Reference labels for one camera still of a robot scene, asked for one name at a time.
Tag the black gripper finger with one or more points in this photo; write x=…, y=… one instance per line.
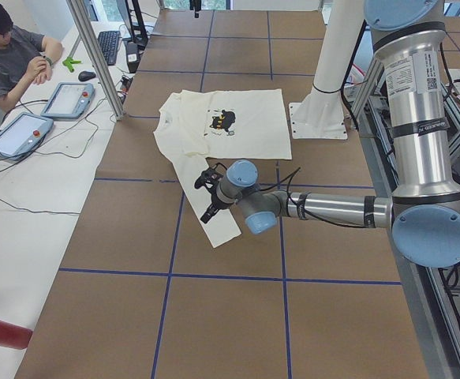
x=205, y=218
x=212, y=211

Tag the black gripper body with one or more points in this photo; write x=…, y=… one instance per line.
x=216, y=201

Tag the cream long-sleeve cat shirt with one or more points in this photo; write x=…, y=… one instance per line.
x=196, y=126

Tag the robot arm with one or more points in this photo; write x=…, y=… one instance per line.
x=423, y=212

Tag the black box with label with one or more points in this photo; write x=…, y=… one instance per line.
x=132, y=55

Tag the far teach pendant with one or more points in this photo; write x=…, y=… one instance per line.
x=68, y=101

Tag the teach pendant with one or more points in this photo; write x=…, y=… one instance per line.
x=68, y=101
x=23, y=135

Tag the black computer mouse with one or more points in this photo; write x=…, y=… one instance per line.
x=86, y=76

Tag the black keyboard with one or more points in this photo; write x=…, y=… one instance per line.
x=109, y=44

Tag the near teach pendant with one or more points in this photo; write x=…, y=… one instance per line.
x=23, y=135

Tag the green plastic part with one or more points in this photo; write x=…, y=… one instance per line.
x=70, y=63

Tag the red cylinder bottle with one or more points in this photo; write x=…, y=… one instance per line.
x=14, y=336

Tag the seated person grey shirt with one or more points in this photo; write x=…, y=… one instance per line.
x=26, y=58

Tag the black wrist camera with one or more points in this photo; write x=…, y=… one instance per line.
x=211, y=177

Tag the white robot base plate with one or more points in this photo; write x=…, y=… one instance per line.
x=325, y=122

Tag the aluminium frame post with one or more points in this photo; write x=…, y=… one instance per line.
x=89, y=39

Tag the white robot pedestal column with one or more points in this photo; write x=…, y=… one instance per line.
x=345, y=23

